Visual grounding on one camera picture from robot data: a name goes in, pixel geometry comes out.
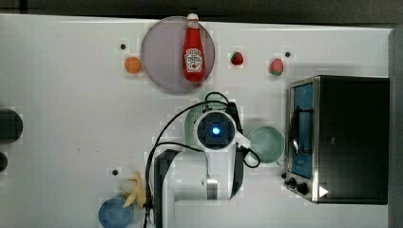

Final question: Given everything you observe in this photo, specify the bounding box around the red toy strawberry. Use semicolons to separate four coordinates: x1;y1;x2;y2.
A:
231;51;243;66

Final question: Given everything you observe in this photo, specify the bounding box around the black toaster oven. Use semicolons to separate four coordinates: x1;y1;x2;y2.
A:
281;75;390;205

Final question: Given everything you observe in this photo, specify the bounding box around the red ketchup bottle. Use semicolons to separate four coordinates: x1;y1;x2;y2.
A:
182;13;205;84

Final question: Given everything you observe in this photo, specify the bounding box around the orange toy fruit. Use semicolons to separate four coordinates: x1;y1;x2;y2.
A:
125;56;143;74

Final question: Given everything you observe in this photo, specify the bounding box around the blue bowl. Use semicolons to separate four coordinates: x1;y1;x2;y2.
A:
98;198;134;228

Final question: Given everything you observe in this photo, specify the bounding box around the pink toy peach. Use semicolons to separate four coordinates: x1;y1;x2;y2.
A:
269;59;284;76

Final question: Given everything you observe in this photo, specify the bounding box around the peeled toy banana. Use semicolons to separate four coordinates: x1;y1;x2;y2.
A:
120;171;146;209

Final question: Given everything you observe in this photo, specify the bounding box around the grey round plate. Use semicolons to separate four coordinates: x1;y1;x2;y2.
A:
141;16;215;94

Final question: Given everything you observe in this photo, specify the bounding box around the mint green cup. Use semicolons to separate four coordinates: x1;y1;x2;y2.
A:
249;126;285;166

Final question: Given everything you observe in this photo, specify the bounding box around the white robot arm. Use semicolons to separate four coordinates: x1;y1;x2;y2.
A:
152;110;251;228

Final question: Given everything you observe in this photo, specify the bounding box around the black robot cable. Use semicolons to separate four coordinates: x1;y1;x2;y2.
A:
142;91;261;228

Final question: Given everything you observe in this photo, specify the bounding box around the small black round base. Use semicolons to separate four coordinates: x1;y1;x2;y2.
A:
0;152;8;172

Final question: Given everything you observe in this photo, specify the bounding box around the large black round base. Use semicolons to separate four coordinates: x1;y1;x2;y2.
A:
0;109;24;144

